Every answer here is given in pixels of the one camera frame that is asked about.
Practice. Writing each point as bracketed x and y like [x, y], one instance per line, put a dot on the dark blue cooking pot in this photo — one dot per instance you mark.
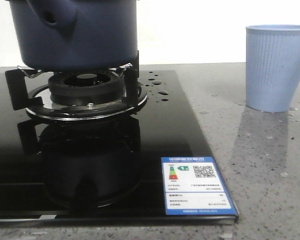
[75, 35]

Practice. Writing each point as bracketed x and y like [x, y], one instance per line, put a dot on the light blue ribbed cup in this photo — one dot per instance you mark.
[272, 66]

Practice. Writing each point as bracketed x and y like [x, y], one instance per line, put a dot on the black metal pot support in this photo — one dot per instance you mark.
[38, 103]

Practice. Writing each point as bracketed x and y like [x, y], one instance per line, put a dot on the black glass gas stove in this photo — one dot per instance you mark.
[105, 172]

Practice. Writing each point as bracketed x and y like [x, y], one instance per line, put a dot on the black gas burner head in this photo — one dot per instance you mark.
[79, 88]

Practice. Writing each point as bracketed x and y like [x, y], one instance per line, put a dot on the blue energy label sticker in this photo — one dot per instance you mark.
[193, 186]

